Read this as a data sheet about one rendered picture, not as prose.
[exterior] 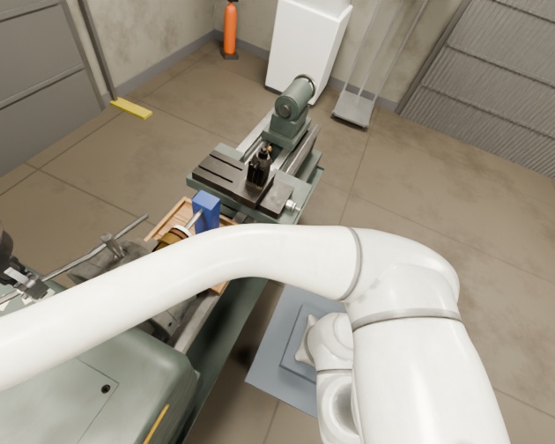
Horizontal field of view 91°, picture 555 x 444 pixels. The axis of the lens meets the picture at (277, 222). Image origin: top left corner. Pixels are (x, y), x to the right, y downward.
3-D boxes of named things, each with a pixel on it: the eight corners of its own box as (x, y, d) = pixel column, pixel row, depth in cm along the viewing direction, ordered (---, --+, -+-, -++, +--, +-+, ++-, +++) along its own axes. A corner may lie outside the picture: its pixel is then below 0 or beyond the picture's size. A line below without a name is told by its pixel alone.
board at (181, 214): (218, 296, 101) (219, 292, 98) (137, 253, 105) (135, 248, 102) (255, 237, 119) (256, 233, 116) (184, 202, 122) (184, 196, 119)
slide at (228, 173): (277, 219, 119) (278, 214, 115) (192, 178, 123) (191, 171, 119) (292, 193, 129) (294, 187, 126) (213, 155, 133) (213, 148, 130)
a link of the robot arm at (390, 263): (360, 203, 35) (383, 308, 27) (464, 230, 40) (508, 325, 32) (314, 248, 45) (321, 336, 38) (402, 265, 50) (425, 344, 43)
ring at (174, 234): (173, 256, 79) (192, 233, 85) (146, 242, 80) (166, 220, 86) (177, 270, 87) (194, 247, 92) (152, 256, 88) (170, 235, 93)
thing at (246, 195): (254, 210, 114) (255, 203, 110) (233, 199, 115) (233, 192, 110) (274, 180, 126) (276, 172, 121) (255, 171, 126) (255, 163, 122)
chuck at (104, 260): (187, 336, 85) (163, 299, 60) (107, 294, 91) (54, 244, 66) (203, 311, 90) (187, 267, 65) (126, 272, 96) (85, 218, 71)
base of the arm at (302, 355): (351, 324, 112) (357, 321, 107) (337, 381, 99) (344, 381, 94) (311, 305, 113) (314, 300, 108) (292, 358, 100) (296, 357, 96)
